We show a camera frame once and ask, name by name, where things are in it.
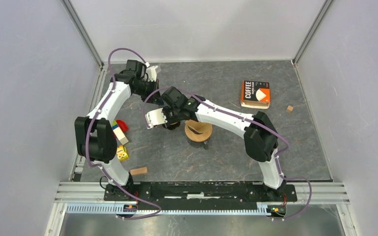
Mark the red toy block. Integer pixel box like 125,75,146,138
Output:
112,119,129,132

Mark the small wooden cube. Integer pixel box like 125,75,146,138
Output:
286,106,294,113

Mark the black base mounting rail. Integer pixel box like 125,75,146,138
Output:
104,181,298,210

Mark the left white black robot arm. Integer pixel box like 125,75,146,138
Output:
74,59,163,200

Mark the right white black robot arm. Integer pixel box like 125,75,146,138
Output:
160,87,284,201

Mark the small wooden block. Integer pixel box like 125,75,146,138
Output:
130,167,148,176

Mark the clear glass coffee server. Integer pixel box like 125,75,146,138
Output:
188,139,210,150

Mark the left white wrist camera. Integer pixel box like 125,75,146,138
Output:
145,62,161,82

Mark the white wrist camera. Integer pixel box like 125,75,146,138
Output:
145,62,161,82
144,108,167,129

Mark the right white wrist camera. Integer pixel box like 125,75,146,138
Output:
144,108,167,129

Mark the yellow small juice box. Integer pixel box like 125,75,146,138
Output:
116,145,129,162

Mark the orange black coffee filter box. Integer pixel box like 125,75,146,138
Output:
240,80,271,109

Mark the beige wooden cube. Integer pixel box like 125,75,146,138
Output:
113,126,129,145

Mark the wooden ring dripper holder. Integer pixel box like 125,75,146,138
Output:
185,120,213,143

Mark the white toothed cable tray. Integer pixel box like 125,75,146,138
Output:
66,203,271,216

